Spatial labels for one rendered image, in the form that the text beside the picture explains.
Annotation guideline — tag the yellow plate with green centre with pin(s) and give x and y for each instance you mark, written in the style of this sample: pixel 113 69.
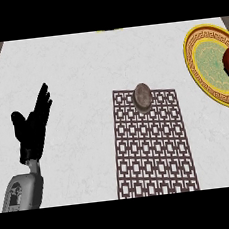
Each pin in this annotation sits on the yellow plate with green centre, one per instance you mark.
pixel 208 62

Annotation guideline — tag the grey-brown round object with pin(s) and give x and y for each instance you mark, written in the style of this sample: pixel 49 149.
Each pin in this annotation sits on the grey-brown round object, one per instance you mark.
pixel 143 97

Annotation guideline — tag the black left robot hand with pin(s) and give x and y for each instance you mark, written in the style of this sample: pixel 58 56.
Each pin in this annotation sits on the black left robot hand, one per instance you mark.
pixel 32 129

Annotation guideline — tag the brown lattice placemat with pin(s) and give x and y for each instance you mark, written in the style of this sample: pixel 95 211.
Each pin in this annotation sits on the brown lattice placemat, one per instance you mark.
pixel 154 149

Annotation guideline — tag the yellow-green rimmed object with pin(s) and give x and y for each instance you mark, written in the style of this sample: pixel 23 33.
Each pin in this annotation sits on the yellow-green rimmed object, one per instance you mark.
pixel 110 29

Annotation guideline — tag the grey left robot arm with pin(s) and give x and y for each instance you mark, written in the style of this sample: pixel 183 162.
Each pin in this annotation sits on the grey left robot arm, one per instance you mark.
pixel 23 192

